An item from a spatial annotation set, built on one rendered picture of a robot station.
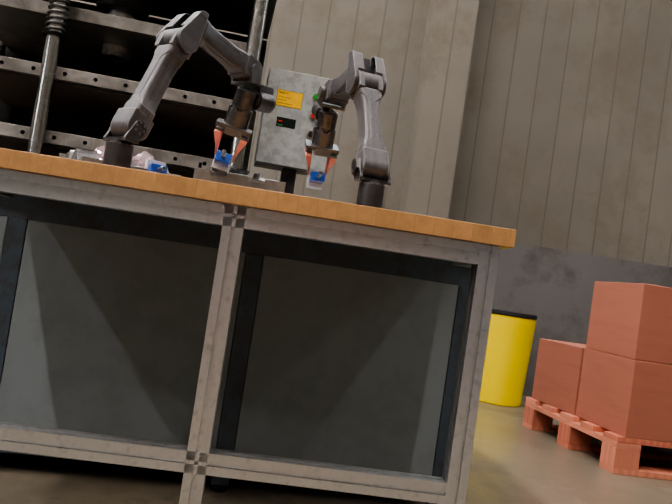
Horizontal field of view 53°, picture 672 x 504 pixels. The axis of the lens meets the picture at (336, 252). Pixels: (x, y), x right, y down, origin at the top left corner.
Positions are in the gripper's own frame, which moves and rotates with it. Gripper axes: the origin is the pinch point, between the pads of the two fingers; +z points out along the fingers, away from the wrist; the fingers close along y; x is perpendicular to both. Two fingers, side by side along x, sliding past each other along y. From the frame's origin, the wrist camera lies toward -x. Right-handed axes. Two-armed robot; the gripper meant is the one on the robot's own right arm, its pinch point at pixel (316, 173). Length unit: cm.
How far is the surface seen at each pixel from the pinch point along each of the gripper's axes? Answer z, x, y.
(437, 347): 35, 36, -41
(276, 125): 8, -77, 10
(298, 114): 2, -80, 2
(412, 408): 52, 44, -36
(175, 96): 2, -74, 52
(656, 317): 50, -35, -160
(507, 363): 151, -144, -162
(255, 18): -32, -83, 25
